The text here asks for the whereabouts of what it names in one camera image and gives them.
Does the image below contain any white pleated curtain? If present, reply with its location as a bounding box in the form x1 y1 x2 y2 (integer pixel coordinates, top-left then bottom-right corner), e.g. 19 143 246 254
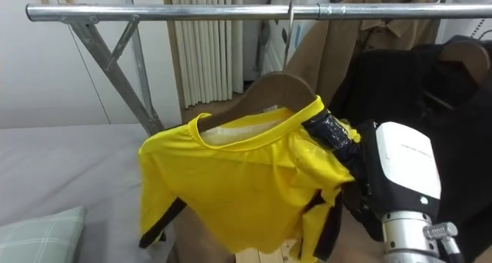
168 0 245 109

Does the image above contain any black garment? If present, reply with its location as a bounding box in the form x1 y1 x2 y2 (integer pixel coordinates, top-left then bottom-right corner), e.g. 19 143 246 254
328 35 492 263

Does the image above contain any brown wooden clothes hanger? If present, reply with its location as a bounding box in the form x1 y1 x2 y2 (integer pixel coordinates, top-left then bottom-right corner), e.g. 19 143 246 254
437 39 492 88
196 0 317 133

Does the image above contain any pale green checked pillow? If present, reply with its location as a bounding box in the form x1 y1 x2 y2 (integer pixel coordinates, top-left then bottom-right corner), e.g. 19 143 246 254
0 205 87 263

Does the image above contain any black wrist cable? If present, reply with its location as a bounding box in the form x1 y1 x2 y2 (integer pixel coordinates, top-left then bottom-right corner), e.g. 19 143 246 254
422 221 466 263

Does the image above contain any yellow shirt with black trim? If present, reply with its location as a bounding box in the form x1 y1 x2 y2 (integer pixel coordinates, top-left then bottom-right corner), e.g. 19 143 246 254
138 95 362 263

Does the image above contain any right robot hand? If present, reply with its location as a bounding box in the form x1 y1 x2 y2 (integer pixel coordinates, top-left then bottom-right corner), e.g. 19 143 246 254
301 108 442 242

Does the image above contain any grey bed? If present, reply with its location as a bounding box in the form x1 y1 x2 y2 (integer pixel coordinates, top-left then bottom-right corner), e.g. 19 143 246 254
0 123 181 263

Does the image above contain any tan brown coat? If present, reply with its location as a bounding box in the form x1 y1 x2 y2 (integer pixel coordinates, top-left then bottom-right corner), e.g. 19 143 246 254
284 0 443 105

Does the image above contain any silver metal clothes rack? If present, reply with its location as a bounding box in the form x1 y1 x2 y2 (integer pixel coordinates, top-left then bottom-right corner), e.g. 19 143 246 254
25 0 492 136

